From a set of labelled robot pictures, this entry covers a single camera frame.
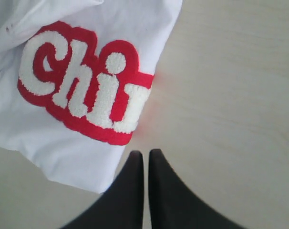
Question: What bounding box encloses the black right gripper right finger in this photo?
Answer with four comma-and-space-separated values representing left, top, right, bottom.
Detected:
148, 149, 242, 229

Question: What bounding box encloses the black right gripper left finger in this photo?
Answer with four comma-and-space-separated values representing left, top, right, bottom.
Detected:
63, 151, 143, 229

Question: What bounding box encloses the white t-shirt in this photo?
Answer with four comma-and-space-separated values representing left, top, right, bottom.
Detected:
0, 0, 182, 193

